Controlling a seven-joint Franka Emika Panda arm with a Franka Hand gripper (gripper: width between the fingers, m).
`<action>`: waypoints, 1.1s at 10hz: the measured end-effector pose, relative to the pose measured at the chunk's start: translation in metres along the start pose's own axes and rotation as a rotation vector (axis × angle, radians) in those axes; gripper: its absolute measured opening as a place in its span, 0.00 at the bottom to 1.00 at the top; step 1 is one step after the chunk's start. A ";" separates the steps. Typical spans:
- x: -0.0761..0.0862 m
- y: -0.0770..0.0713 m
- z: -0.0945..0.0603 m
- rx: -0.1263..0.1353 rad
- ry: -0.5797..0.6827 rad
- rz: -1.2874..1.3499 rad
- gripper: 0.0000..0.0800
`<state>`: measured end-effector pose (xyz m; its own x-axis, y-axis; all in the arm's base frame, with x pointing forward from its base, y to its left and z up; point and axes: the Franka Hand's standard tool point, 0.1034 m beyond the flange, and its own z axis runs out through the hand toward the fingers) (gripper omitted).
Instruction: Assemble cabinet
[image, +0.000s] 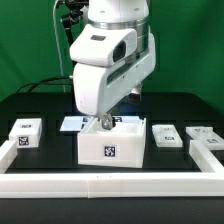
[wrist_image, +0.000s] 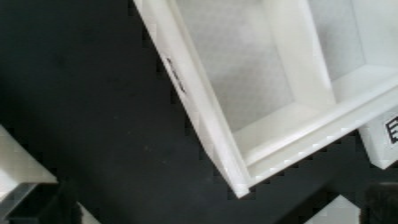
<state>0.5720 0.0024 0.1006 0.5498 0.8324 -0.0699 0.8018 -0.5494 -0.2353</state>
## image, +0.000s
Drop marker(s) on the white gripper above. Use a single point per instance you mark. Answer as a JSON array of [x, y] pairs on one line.
[[95, 96]]

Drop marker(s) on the white cabinet body box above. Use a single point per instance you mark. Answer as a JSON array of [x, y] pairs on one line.
[[122, 146]]

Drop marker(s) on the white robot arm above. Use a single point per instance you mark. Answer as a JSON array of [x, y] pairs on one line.
[[114, 53]]

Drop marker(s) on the small white cabinet top box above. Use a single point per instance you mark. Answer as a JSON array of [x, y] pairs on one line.
[[26, 132]]

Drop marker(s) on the white marker sheet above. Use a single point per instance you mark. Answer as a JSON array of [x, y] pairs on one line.
[[76, 123]]

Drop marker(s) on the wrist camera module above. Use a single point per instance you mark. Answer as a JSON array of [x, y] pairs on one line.
[[135, 94]]

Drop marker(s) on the white U-shaped fence frame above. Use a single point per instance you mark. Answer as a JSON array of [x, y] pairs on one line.
[[208, 181]]

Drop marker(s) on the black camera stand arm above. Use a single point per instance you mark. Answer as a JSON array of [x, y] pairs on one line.
[[74, 16]]

